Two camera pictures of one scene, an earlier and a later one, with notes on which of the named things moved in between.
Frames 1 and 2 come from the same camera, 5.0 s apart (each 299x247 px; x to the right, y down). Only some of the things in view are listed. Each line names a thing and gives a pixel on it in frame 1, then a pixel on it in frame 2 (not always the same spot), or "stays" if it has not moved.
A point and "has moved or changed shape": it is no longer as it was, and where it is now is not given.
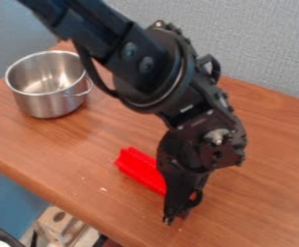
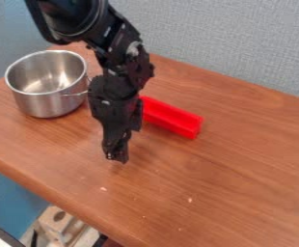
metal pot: (50, 83) stays
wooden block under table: (57, 229) stays
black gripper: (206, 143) to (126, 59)
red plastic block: (142, 167) has moved or changed shape
